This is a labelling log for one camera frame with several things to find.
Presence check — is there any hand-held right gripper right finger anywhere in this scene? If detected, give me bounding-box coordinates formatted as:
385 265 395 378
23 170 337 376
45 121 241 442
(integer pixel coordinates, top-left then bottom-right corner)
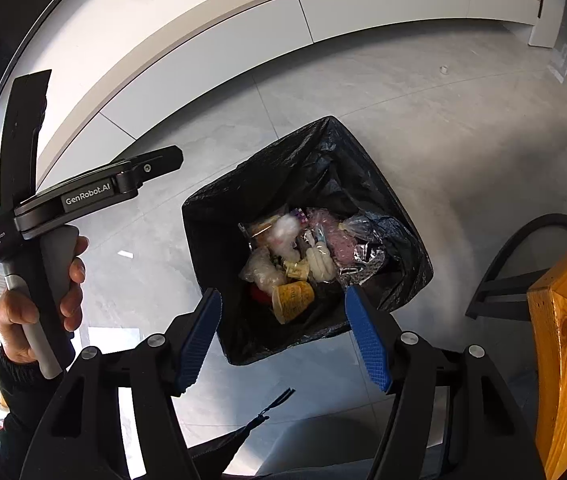
344 285 547 480

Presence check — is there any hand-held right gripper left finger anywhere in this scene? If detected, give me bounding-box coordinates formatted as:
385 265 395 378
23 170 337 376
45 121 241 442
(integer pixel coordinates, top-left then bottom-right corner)
19 287 224 480

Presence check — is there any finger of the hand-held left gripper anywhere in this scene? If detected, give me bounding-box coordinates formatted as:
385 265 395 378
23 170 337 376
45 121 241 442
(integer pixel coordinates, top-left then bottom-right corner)
116 145 185 196

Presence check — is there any silver foil bag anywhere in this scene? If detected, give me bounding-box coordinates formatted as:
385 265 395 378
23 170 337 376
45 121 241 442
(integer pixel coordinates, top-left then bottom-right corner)
337 242 390 288

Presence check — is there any yellow paper cup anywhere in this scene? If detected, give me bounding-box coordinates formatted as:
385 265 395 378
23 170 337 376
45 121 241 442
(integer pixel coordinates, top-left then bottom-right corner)
272 281 315 325

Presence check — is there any pink plastic bag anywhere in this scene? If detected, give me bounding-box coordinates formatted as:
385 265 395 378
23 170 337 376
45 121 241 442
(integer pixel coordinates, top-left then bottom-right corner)
308 208 359 266

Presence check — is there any white tissue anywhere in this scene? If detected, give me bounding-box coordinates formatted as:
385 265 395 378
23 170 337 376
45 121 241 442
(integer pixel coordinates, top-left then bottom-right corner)
269 212 303 258

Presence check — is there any trash bin with black bag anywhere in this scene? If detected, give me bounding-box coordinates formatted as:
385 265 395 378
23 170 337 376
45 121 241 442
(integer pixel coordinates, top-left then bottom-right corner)
182 116 434 367

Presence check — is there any person's left forearm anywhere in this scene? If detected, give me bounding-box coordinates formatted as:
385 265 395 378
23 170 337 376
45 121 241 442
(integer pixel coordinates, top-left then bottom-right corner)
0 347 69 461

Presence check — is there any person's left hand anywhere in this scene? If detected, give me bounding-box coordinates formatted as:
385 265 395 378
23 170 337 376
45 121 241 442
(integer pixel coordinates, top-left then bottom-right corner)
0 235 89 367

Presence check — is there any white low cabinet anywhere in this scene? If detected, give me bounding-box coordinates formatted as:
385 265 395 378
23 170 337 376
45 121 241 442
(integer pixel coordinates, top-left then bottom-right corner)
28 0 567 181

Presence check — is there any black metal chair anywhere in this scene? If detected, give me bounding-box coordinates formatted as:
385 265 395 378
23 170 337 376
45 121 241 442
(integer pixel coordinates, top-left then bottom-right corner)
465 213 567 321

